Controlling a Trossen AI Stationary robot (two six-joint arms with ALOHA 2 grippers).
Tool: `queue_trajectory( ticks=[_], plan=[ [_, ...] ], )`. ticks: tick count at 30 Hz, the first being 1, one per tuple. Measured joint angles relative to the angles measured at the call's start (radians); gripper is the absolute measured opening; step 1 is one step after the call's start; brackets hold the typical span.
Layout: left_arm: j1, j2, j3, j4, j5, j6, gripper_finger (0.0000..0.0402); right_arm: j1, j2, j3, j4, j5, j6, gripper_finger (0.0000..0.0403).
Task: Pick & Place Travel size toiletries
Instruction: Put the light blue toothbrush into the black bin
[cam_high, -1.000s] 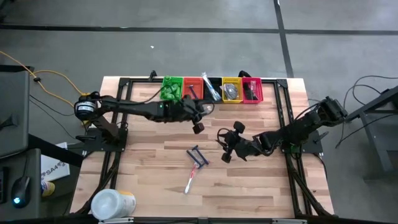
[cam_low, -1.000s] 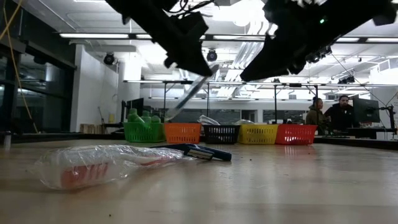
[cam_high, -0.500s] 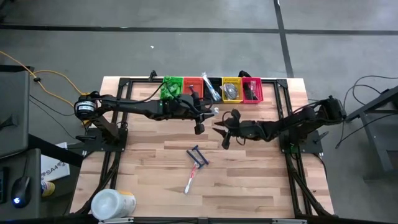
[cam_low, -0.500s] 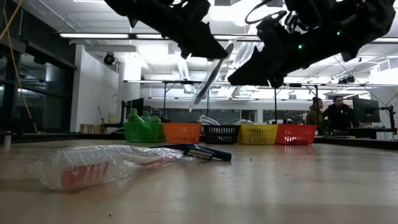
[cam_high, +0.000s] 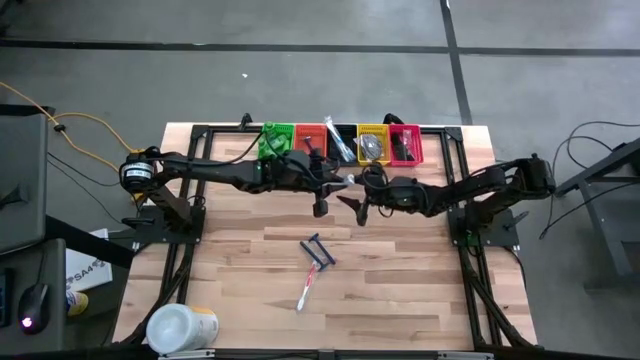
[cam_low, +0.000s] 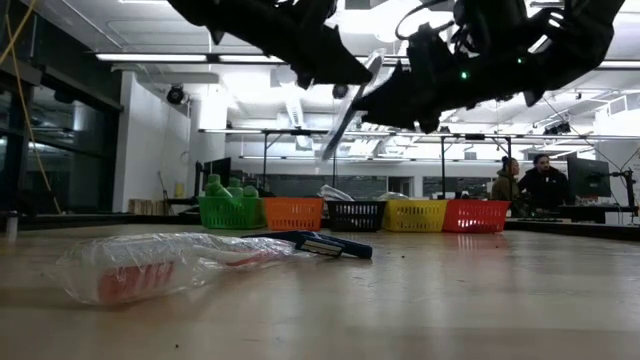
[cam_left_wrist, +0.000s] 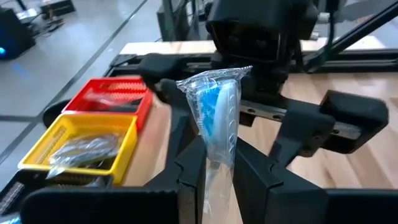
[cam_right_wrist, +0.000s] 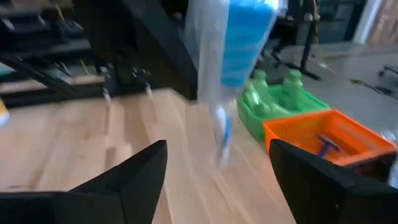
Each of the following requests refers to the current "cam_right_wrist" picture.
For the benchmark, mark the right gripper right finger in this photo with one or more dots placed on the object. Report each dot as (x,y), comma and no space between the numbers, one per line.
(311,186)

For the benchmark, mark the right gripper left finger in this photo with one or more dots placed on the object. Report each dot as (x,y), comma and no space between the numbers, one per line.
(136,186)

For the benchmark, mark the blue disposable razor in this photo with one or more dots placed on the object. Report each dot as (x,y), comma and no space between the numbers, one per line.
(326,146)

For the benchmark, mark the green Pert shampoo bottle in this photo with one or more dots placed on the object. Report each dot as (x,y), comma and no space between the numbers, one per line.
(292,88)
(258,90)

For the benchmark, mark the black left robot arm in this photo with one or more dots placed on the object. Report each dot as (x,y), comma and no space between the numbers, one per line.
(140,46)

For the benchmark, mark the orange plastic basket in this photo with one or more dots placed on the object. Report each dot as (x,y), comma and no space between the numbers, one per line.
(298,130)

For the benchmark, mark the green plastic basket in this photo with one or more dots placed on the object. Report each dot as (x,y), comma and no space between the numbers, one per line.
(252,124)

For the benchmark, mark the black tripod stand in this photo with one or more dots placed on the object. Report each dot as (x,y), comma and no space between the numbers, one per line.
(308,46)

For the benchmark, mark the white wipes canister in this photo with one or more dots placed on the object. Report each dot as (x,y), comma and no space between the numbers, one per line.
(2,113)

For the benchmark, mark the black metal table frame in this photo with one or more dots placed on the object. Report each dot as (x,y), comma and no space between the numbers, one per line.
(37,74)

